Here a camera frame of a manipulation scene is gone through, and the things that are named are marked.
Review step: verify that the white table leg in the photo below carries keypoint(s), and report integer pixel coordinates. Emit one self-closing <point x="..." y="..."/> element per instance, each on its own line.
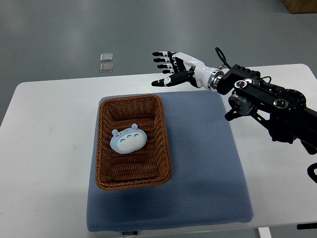
<point x="264" y="232"/>

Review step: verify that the metal floor plate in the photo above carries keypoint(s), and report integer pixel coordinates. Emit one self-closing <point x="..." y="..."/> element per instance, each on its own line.
<point x="106" y="67"/>
<point x="106" y="57"/>

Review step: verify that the brown cardboard box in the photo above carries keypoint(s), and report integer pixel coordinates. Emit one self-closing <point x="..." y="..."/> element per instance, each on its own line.
<point x="301" y="6"/>

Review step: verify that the blue foam cushion mat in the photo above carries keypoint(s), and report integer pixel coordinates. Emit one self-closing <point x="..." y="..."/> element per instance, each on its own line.
<point x="207" y="187"/>

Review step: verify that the brown wicker basket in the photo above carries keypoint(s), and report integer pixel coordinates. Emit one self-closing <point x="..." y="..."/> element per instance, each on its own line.
<point x="148" y="166"/>

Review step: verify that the upper metal floor plate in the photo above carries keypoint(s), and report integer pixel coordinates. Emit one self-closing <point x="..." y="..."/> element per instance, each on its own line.
<point x="106" y="57"/>

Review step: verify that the lower metal floor plate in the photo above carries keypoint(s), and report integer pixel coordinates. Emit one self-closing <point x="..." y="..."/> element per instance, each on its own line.
<point x="106" y="67"/>

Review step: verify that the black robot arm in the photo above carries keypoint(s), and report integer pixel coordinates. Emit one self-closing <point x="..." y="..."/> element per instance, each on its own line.
<point x="283" y="112"/>

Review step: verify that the blue white plush toy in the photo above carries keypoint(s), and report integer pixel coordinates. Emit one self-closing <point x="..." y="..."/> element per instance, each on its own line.
<point x="129" y="140"/>

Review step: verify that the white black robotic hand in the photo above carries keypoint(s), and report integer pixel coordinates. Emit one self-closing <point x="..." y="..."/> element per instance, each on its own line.
<point x="183" y="68"/>

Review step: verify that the black table control panel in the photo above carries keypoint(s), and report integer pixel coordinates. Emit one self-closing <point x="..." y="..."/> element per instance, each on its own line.
<point x="307" y="226"/>

